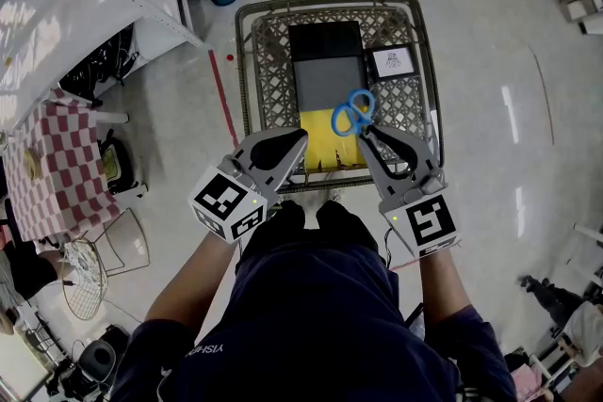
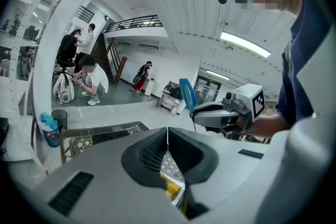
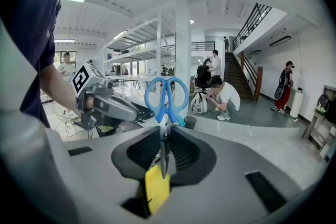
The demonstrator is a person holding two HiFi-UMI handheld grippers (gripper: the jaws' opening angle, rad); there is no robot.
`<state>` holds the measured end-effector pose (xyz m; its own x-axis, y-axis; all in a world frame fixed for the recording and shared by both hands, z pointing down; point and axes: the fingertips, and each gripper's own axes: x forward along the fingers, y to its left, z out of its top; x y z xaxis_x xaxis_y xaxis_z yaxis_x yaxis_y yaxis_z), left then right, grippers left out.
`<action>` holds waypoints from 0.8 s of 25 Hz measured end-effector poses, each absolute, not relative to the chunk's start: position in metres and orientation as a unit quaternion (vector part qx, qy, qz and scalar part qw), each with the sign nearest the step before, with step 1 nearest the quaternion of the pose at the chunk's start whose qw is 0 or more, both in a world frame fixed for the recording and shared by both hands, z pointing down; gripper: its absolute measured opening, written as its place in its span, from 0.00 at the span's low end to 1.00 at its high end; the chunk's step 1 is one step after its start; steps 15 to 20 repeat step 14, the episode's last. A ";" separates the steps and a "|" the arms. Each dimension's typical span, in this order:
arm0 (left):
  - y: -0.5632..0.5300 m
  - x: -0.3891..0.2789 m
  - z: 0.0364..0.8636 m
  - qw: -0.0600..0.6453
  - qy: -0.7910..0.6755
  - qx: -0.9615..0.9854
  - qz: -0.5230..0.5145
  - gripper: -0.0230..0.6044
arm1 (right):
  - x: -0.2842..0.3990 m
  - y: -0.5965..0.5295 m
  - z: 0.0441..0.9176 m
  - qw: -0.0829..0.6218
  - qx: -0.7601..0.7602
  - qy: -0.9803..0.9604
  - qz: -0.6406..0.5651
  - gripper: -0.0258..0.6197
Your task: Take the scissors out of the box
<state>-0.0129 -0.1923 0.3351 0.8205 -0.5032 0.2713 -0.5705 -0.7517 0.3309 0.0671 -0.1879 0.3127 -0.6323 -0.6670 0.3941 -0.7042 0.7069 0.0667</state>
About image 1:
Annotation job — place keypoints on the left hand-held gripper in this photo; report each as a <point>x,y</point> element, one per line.
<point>245,188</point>

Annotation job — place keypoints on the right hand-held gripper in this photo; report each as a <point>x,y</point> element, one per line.
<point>400,197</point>

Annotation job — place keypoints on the black box with yellow interior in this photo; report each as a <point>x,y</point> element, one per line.
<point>327,80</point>

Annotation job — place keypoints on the person's right forearm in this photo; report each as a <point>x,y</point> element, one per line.
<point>443,287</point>

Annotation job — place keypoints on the person's left forearm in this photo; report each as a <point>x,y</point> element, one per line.
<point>188,282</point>

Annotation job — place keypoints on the brown wicker lattice table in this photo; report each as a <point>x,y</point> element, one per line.
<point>330,186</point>

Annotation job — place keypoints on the person's black trousers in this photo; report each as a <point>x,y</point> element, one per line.
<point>339,226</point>

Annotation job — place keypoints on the black framed picture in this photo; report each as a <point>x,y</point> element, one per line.
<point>393,61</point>

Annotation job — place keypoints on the black yellow backpack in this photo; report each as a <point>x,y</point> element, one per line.
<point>113,165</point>

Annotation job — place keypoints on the person's dark blue shirt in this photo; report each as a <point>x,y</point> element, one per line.
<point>311,325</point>

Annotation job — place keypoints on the red white checkered table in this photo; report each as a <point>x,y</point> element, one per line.
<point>61,165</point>

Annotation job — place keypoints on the yellow round object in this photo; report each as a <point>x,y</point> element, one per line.
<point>33,163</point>

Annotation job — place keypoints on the black round device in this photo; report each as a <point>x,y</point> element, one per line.
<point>96,360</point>

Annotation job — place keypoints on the white metal shelf rack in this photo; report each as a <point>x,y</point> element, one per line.
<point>70,14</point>

